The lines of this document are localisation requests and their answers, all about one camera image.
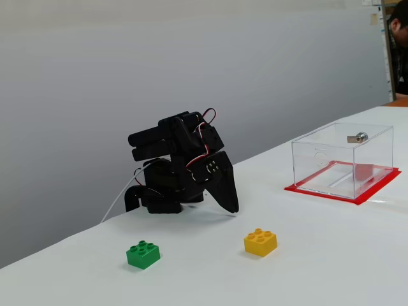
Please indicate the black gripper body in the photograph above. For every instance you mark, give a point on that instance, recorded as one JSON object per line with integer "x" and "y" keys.
{"x": 224, "y": 173}

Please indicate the red tape frame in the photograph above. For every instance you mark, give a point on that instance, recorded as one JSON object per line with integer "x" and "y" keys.
{"x": 376, "y": 191}

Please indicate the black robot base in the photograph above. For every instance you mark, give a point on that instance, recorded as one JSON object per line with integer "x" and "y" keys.
{"x": 161, "y": 181}

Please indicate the black table clamp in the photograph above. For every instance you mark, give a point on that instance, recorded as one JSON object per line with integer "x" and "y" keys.
{"x": 130, "y": 197}

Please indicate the red lego brick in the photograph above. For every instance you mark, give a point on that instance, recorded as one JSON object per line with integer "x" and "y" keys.
{"x": 364, "y": 173}

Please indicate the beige shelf post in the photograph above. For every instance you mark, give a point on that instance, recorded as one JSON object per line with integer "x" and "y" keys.
{"x": 385, "y": 63}

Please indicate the brown wooden desk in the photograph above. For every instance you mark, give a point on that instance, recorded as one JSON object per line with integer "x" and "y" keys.
{"x": 398, "y": 102}

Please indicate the person in dark clothes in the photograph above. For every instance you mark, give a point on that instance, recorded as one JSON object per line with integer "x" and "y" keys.
{"x": 401, "y": 32}

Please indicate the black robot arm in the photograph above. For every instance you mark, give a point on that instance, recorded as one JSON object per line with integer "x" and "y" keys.
{"x": 178, "y": 137}

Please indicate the yellow sticky note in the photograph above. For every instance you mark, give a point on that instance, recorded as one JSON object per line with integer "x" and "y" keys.
{"x": 373, "y": 19}

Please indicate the transparent plastic box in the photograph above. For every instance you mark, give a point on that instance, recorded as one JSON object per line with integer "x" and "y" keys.
{"x": 318, "y": 165}

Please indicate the silver box lock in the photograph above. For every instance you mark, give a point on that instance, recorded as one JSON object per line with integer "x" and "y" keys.
{"x": 361, "y": 137}

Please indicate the yellow lego brick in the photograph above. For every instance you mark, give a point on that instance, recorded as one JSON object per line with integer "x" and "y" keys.
{"x": 259, "y": 243}

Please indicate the green lego brick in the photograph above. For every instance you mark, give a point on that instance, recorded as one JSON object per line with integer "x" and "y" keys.
{"x": 143, "y": 256}

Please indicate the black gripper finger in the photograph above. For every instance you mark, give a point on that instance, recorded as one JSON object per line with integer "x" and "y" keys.
{"x": 226, "y": 188}

